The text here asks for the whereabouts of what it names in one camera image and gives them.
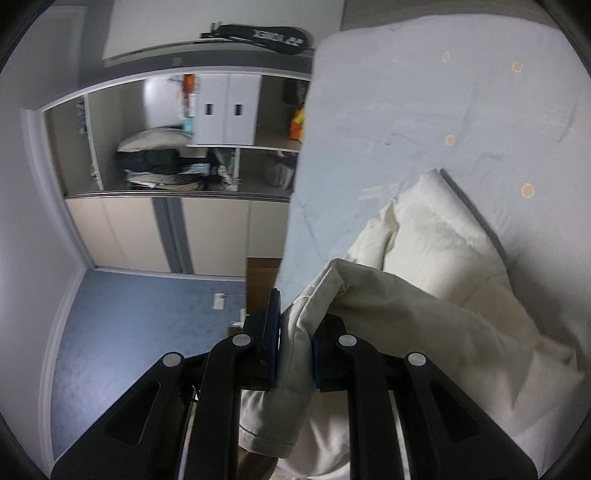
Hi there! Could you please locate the cream puffer jacket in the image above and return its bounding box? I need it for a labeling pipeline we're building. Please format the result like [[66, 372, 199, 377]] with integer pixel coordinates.
[[238, 171, 585, 479]]

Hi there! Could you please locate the white power strip charger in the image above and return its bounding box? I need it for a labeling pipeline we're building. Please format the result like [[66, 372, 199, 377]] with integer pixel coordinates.
[[228, 309, 247, 336]]

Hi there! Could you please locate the brown wooden headboard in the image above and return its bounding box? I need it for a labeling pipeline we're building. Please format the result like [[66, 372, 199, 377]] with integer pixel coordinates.
[[245, 257, 281, 318]]

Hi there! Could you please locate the beige wardrobe sliding door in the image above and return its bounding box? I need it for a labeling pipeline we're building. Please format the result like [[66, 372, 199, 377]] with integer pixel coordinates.
[[65, 194, 290, 278]]

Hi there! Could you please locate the open wardrobe shelf unit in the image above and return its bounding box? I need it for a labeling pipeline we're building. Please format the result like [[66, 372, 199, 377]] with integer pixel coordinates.
[[42, 70, 310, 200]]

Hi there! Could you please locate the white drawer unit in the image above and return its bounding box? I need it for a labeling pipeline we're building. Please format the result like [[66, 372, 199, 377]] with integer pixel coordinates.
[[193, 73, 263, 146]]

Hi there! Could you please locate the grey bed sheet mattress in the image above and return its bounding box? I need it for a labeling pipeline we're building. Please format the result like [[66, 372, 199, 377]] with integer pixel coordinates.
[[279, 15, 590, 355]]

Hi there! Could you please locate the black Yonex racket bag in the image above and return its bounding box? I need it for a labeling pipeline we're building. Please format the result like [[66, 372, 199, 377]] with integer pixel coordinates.
[[199, 24, 311, 56]]

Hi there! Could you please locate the white wall socket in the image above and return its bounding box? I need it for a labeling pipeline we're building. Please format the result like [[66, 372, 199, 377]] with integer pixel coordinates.
[[212, 292, 226, 310]]

